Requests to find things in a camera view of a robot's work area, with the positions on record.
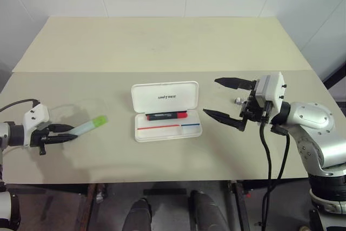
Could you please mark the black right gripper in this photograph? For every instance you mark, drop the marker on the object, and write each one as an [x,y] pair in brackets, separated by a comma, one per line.
[255,110]

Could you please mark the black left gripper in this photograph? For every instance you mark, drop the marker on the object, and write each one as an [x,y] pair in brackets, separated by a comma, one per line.
[40,137]

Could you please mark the green capped white marker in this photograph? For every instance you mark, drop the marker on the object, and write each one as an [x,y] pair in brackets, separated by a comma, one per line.
[90,125]

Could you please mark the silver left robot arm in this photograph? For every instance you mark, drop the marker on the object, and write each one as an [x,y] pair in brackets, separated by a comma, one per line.
[6,134]

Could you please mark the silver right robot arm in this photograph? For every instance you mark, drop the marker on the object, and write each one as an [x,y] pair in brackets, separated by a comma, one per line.
[311,122]

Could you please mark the white pencil case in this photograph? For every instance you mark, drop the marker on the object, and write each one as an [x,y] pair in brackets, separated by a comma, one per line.
[165,98]

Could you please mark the red marker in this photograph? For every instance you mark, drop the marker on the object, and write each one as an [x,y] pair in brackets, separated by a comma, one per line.
[166,115]

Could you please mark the small white cap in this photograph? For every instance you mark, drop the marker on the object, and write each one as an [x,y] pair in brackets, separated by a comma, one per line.
[238,100]

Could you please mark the clear plastic tray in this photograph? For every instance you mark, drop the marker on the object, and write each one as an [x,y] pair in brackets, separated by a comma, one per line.
[81,106]

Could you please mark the dark rounded shape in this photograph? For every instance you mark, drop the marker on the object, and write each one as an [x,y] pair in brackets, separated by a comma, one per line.
[206,212]
[138,216]

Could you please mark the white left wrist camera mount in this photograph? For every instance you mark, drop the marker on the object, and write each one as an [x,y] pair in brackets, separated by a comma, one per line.
[35,116]

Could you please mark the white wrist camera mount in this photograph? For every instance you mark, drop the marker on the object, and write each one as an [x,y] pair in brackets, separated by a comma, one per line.
[35,116]
[271,90]

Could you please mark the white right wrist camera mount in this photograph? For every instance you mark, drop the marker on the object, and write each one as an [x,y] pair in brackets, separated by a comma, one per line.
[271,90]

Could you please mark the dark table leg frame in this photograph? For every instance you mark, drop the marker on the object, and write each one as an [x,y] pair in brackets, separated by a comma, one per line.
[89,206]
[239,206]

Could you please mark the black frame bar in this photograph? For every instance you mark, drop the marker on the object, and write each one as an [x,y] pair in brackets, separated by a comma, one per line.
[336,79]

